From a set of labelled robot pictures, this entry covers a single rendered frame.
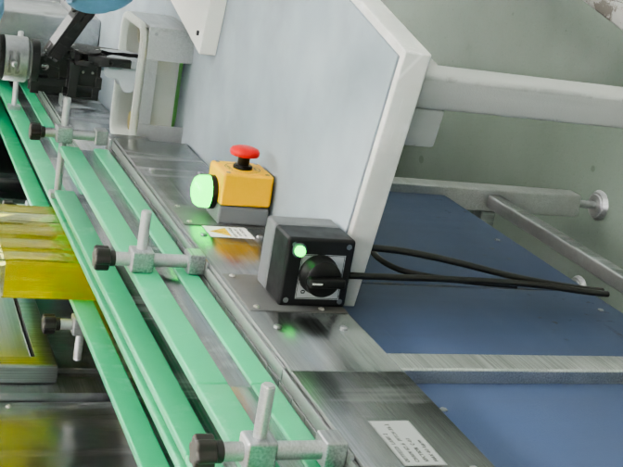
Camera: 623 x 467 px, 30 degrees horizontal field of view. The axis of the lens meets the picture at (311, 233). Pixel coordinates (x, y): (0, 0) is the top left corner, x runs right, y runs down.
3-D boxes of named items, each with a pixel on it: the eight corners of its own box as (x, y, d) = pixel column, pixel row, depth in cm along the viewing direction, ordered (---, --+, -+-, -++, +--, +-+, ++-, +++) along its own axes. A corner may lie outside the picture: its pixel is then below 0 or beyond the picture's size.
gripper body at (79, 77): (94, 91, 203) (23, 84, 198) (100, 42, 200) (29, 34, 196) (102, 101, 196) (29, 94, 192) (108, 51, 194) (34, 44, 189)
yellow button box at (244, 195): (254, 211, 161) (203, 208, 159) (262, 159, 159) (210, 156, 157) (270, 227, 155) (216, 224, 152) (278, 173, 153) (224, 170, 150)
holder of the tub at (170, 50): (153, 162, 217) (111, 159, 214) (172, 16, 209) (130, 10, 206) (174, 189, 202) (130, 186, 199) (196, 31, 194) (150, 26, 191)
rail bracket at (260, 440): (334, 451, 100) (184, 455, 95) (349, 373, 98) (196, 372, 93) (351, 474, 97) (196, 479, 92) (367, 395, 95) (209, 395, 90)
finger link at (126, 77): (154, 94, 201) (100, 87, 199) (158, 60, 199) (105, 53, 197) (156, 98, 198) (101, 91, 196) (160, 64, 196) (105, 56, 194)
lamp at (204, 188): (207, 202, 157) (184, 201, 156) (211, 170, 156) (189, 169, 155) (215, 212, 153) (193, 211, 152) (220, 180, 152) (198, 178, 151)
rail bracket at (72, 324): (127, 354, 173) (36, 353, 168) (133, 311, 172) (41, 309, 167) (133, 365, 170) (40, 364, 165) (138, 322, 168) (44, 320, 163)
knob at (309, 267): (333, 293, 129) (344, 305, 126) (295, 292, 127) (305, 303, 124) (339, 255, 127) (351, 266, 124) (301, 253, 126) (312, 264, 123)
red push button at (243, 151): (223, 166, 156) (227, 141, 155) (251, 168, 158) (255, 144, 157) (232, 174, 152) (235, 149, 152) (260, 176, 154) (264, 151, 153)
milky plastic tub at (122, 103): (154, 134, 215) (108, 131, 212) (170, 14, 209) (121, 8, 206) (176, 159, 200) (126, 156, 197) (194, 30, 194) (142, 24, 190)
